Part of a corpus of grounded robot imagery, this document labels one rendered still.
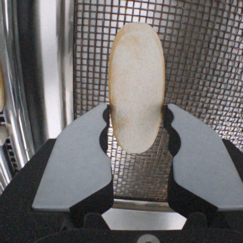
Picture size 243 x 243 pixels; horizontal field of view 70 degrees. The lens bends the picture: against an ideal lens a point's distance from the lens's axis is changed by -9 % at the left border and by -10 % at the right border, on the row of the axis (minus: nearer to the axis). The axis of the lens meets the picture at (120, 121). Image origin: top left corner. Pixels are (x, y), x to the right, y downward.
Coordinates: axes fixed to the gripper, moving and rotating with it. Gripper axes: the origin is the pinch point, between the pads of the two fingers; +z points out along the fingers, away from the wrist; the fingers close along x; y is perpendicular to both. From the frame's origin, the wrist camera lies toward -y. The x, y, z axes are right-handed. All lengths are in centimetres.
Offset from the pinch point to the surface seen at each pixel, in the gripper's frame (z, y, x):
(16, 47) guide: 8.1, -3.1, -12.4
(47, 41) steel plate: 12.3, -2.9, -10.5
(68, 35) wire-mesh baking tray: 5.9, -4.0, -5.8
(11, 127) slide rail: 8.5, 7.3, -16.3
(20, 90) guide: 8.0, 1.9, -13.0
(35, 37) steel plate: 12.1, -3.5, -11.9
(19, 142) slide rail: 8.6, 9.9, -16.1
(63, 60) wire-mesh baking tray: 5.9, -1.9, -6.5
